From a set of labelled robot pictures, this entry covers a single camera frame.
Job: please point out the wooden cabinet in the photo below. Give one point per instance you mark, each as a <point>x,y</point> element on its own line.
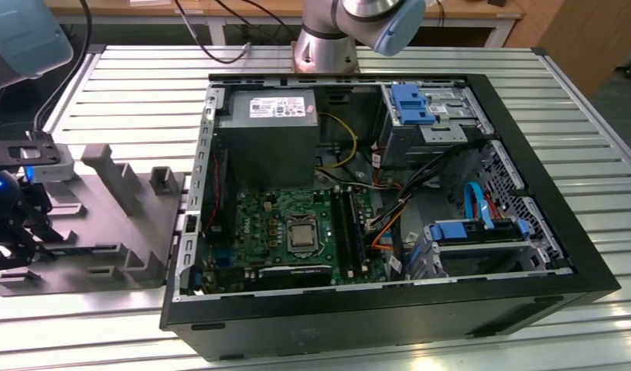
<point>578,31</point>

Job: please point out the silver CPU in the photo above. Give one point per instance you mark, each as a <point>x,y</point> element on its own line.
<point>303,236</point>

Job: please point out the black open PC case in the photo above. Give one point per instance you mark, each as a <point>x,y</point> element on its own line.
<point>346,320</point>

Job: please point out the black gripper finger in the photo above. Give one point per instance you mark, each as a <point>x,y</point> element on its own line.
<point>35,208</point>
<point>8,257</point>

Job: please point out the black RAM slot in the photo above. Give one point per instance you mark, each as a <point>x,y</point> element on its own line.
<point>339,232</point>

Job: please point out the grey parts rack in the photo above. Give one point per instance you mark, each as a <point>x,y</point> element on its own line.
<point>115,216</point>

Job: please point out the black graphics card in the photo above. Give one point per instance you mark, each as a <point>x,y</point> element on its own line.
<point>295,276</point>

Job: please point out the CPU socket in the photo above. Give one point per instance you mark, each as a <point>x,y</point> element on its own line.
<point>304,221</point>

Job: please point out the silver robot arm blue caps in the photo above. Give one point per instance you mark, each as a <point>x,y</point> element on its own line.
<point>326,23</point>

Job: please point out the silver disk bay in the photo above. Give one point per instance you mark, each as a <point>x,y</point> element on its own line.
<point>434,251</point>

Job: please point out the silver drive cage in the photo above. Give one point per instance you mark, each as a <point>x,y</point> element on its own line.
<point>445,135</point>

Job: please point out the grey power supply unit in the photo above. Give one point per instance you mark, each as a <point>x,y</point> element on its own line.
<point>264,154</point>

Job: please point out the hard disk in blue carrier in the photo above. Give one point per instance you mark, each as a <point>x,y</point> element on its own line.
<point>453,231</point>

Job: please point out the wooden desk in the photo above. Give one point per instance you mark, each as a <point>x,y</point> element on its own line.
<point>140,9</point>

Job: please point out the green motherboard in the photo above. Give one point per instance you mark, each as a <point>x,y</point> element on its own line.
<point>254,247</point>

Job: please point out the blue plastic drive latch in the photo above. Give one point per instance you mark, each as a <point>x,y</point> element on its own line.
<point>411,104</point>

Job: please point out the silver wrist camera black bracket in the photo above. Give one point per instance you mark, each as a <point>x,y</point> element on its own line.
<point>52,172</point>

